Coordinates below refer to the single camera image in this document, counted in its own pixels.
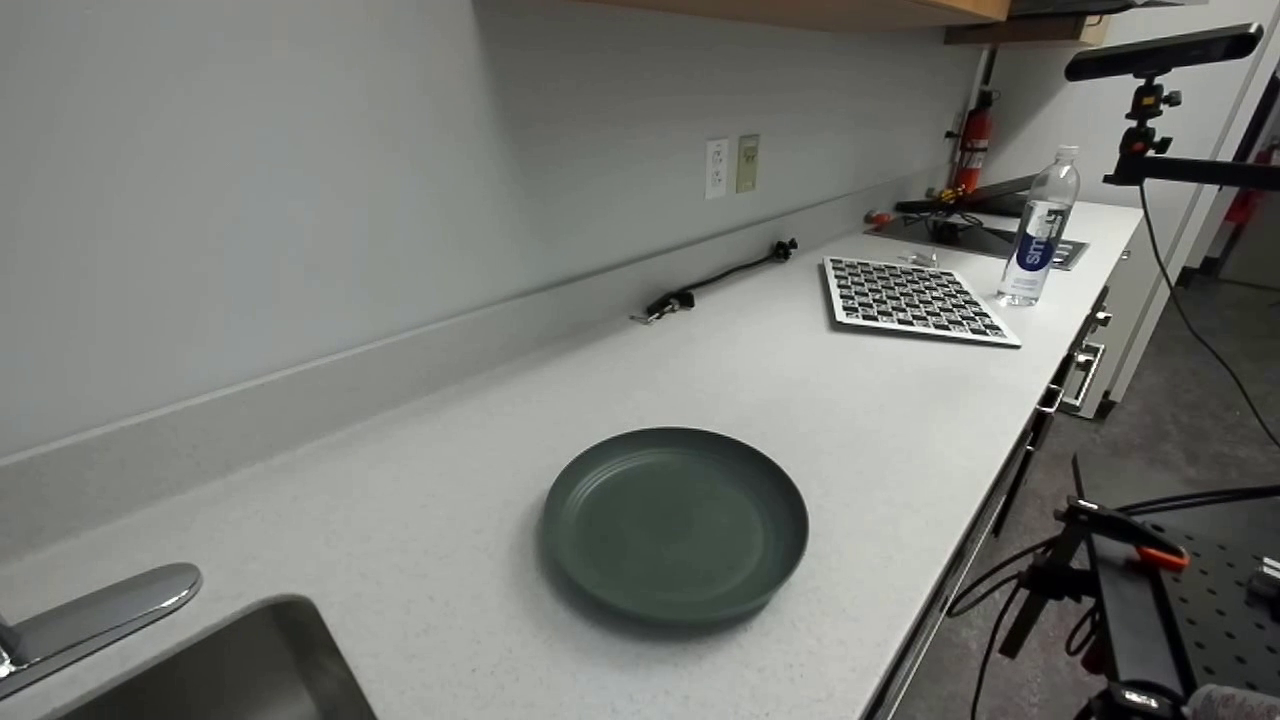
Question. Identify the dark green round plate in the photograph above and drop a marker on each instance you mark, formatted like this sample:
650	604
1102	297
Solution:
675	525

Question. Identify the checkerboard calibration board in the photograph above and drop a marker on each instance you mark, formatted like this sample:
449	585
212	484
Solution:
915	303

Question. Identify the black tool with red end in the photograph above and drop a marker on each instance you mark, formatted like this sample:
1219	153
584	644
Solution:
962	201

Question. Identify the black mat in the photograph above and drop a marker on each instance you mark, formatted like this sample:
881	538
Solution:
992	241

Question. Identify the red fire extinguisher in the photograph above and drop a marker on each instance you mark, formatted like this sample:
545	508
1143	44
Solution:
974	134

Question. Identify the clear plastic water bottle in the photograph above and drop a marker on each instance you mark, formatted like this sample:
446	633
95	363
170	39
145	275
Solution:
1037	234

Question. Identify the stainless steel sink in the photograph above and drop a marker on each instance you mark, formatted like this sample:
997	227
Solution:
224	675

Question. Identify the silver faucet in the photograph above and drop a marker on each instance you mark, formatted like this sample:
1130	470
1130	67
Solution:
95	622

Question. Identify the black perforated breadboard table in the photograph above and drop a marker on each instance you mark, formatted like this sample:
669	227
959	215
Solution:
1222	603

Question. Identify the white wall switch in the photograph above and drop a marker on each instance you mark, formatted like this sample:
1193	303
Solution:
717	168

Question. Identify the beige wall outlet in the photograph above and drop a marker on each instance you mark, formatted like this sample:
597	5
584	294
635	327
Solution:
748	161

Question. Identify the wooden wall cabinet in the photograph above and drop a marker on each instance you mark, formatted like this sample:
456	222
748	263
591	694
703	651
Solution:
826	11

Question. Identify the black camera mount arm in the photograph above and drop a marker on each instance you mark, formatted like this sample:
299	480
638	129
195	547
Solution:
1172	168

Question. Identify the black bar camera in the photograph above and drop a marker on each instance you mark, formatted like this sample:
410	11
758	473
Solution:
1160	54

